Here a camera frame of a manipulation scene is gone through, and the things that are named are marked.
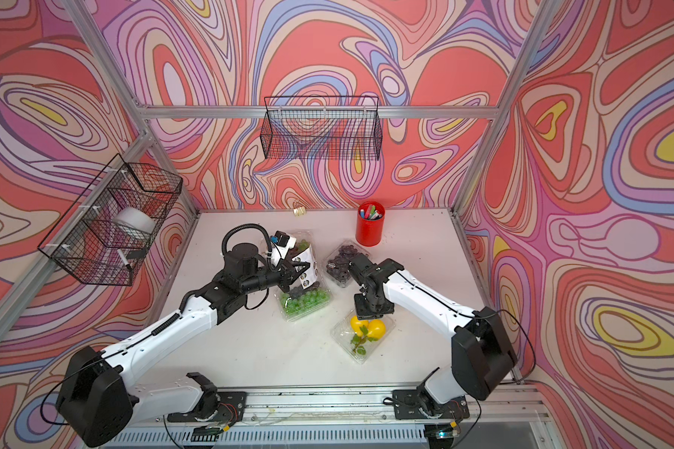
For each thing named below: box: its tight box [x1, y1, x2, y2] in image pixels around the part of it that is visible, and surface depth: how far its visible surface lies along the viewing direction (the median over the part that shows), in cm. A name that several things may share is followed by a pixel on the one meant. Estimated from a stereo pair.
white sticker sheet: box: [292, 245, 319, 290], surface depth 77 cm
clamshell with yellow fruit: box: [330, 309, 396, 364], surface depth 84 cm
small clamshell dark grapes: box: [323, 239, 371, 289], surface depth 98 cm
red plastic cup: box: [355, 200, 386, 247], surface depth 107 cm
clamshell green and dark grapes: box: [278, 281, 333, 322], surface depth 90 cm
